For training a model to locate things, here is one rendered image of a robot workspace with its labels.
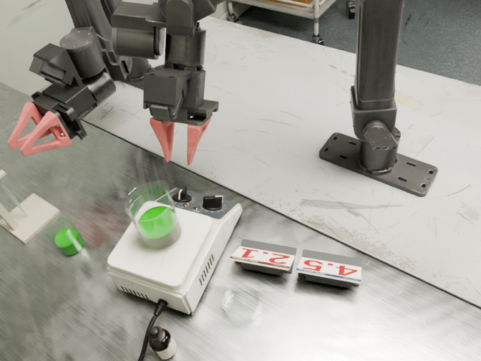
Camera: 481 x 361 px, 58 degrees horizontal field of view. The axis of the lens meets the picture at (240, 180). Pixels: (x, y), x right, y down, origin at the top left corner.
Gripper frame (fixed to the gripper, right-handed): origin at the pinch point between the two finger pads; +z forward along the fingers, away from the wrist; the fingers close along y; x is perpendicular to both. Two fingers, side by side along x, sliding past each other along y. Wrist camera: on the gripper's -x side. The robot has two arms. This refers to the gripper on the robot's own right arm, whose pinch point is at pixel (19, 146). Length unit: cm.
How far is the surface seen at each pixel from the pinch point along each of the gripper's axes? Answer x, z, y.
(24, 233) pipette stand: 12.7, 8.8, 2.7
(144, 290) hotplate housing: 8.7, 6.0, 31.0
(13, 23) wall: 36, -56, -112
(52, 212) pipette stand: 12.8, 3.1, 3.3
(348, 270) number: 11, -13, 53
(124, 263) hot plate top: 4.5, 5.4, 28.3
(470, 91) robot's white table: 14, -64, 56
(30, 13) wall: 36, -65, -112
